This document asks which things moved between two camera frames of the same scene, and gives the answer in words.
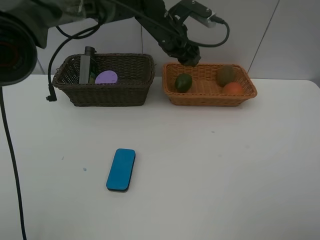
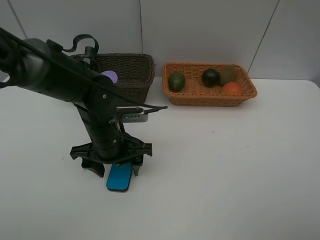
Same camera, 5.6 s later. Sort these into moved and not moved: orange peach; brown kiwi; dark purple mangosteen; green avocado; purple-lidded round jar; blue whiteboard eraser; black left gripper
Moved: dark purple mangosteen; black left gripper; green avocado
Not moved: orange peach; purple-lidded round jar; blue whiteboard eraser; brown kiwi
